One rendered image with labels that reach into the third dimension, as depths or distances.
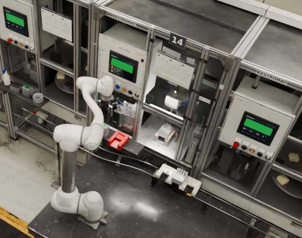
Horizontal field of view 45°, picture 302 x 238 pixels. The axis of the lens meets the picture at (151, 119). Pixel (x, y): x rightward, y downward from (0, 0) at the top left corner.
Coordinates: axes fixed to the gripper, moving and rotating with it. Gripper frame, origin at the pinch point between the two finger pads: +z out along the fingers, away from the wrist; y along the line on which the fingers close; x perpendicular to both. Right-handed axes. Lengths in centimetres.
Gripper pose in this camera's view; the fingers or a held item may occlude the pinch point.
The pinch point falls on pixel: (103, 116)
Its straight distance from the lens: 316.4
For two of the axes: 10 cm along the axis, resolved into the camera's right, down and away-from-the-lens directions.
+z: -1.7, 7.2, 6.8
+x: -4.4, 5.6, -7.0
